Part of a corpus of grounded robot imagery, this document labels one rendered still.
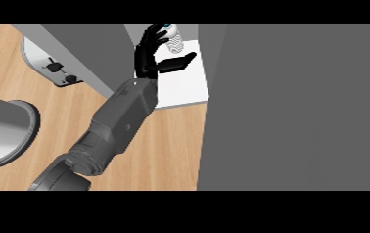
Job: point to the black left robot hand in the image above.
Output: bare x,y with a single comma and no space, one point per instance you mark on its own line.
145,60

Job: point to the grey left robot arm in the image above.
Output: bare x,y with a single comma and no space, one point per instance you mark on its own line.
126,113

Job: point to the grey cabinet with white shelf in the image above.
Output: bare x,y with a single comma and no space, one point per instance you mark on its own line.
185,83

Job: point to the large flat grey cabinet door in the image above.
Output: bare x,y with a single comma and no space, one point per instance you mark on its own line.
289,113

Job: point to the white appliance with black knobs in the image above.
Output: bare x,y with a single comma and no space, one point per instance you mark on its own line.
39,57

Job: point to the round grey metal pot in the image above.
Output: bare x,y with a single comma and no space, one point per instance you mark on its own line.
16,129

